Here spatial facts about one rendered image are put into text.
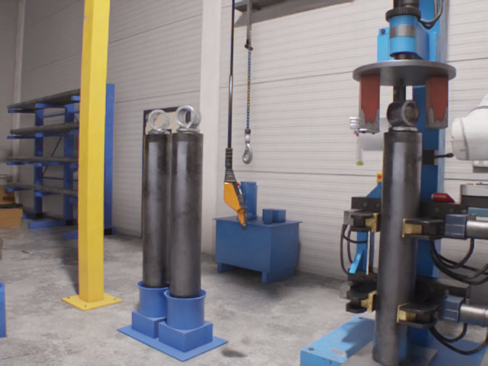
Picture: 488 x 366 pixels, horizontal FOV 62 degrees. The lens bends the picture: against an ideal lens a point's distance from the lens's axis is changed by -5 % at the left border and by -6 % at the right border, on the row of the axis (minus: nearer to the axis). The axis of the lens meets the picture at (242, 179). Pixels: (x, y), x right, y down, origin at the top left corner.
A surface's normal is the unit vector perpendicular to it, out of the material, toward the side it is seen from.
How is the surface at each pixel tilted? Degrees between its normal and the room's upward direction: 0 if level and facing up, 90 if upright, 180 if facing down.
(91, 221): 90
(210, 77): 90
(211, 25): 90
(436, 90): 90
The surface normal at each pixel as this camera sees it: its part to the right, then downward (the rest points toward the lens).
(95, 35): 0.77, 0.04
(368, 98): -0.16, 0.03
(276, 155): -0.64, 0.01
